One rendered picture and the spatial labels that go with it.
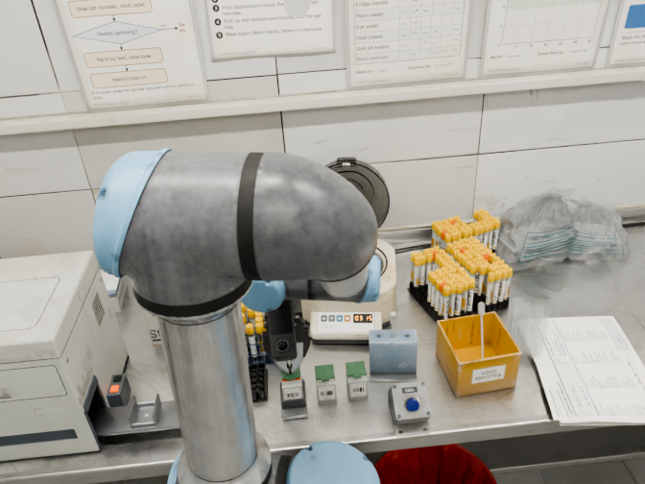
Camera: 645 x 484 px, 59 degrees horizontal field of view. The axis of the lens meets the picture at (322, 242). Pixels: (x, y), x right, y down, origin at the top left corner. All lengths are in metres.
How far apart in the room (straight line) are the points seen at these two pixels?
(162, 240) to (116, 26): 1.00
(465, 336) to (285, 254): 0.89
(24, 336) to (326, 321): 0.63
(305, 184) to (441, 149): 1.13
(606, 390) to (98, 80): 1.31
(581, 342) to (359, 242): 0.96
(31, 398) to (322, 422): 0.54
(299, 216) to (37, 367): 0.74
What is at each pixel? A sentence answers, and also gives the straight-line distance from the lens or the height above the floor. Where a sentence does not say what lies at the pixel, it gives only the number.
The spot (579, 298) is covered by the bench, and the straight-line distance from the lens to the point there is 1.56.
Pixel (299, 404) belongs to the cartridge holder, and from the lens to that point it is 1.20.
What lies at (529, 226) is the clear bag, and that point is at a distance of 1.58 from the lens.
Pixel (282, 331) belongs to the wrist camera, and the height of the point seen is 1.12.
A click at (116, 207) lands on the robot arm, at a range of 0.50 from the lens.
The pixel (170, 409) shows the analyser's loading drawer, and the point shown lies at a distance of 1.23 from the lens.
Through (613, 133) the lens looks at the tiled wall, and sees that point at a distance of 1.76.
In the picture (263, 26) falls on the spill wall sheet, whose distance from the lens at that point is 1.42.
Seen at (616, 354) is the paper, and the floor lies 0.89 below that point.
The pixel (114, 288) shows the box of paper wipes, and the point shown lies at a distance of 1.56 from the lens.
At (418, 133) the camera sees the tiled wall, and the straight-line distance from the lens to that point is 1.55.
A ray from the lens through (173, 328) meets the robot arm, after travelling 0.57.
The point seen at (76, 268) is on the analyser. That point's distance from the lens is 1.22.
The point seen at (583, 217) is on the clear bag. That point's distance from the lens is 1.69.
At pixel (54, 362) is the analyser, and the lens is 1.10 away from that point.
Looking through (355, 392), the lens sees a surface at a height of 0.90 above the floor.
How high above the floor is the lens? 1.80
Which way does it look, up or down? 33 degrees down
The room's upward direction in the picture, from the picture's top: 4 degrees counter-clockwise
